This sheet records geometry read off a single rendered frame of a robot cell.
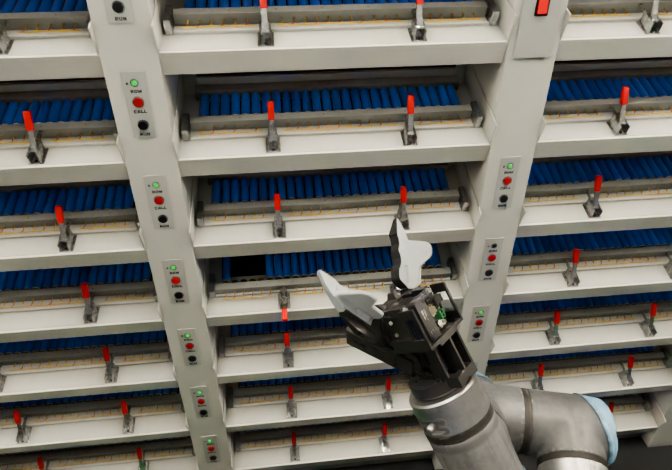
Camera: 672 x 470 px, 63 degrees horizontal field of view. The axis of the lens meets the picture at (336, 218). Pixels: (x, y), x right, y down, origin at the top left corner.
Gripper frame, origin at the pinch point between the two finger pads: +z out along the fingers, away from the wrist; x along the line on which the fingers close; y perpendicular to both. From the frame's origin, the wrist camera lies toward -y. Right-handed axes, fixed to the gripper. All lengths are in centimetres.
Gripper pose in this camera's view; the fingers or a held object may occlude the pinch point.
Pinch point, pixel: (355, 242)
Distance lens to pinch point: 67.5
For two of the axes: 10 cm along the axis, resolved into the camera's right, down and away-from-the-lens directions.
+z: -4.5, -8.9, -0.8
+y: 6.1, -2.5, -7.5
